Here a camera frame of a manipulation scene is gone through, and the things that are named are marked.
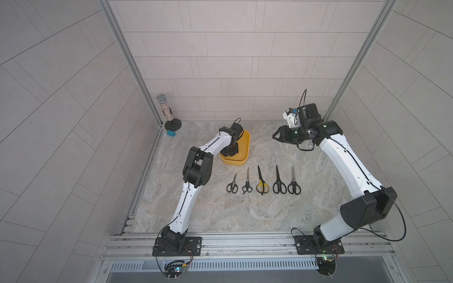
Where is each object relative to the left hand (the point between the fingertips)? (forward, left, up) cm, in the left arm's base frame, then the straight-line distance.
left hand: (232, 151), depth 105 cm
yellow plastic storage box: (-6, -5, +3) cm, 8 cm away
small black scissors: (-24, -7, +3) cm, 25 cm away
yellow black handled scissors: (-24, -15, +4) cm, 29 cm away
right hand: (-10, -19, +28) cm, 35 cm away
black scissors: (-23, 0, +2) cm, 23 cm away
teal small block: (+11, +39, +3) cm, 41 cm away
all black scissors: (-23, -24, +3) cm, 33 cm away
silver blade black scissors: (-24, -31, +2) cm, 39 cm away
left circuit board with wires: (-56, +23, 0) cm, 61 cm away
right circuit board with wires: (-56, -37, +1) cm, 67 cm away
